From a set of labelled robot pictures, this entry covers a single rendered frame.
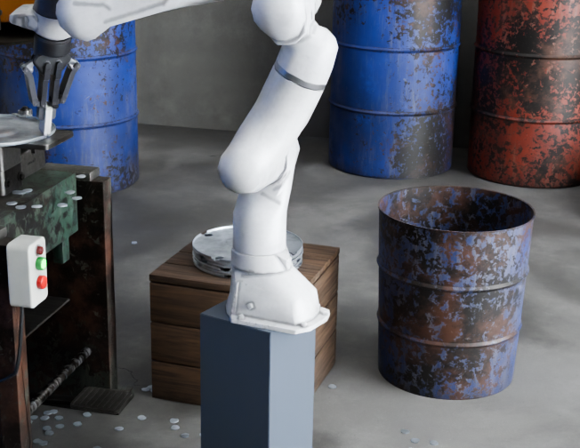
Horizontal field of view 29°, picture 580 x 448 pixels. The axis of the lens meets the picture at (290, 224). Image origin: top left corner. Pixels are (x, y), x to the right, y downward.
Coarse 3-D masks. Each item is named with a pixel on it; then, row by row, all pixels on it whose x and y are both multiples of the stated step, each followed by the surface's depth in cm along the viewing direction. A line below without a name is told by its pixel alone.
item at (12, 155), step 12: (60, 132) 246; (72, 132) 247; (24, 144) 237; (36, 144) 236; (48, 144) 236; (0, 156) 242; (12, 156) 247; (0, 168) 242; (12, 168) 247; (0, 180) 243; (12, 180) 248; (0, 192) 244
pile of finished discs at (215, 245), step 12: (216, 228) 305; (228, 228) 306; (204, 240) 296; (216, 240) 296; (228, 240) 295; (288, 240) 298; (300, 240) 297; (192, 252) 293; (204, 252) 287; (216, 252) 287; (228, 252) 287; (300, 252) 290; (204, 264) 286; (216, 264) 283; (228, 264) 281; (300, 264) 293
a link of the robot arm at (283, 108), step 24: (264, 96) 218; (288, 96) 215; (312, 96) 217; (264, 120) 218; (288, 120) 218; (240, 144) 217; (264, 144) 217; (288, 144) 220; (240, 168) 215; (264, 168) 217; (240, 192) 219
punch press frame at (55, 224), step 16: (32, 176) 262; (48, 176) 262; (64, 176) 262; (32, 192) 249; (48, 192) 252; (64, 192) 260; (0, 208) 238; (32, 208) 245; (48, 208) 253; (64, 208) 261; (0, 224) 231; (16, 224) 238; (32, 224) 246; (48, 224) 254; (64, 224) 262; (48, 240) 254; (64, 240) 263; (64, 256) 264; (80, 352) 279; (64, 368) 270; (48, 384) 262; (32, 400) 254
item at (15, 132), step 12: (0, 120) 256; (12, 120) 256; (24, 120) 256; (36, 120) 256; (0, 132) 242; (12, 132) 244; (24, 132) 245; (36, 132) 245; (0, 144) 233; (12, 144) 234
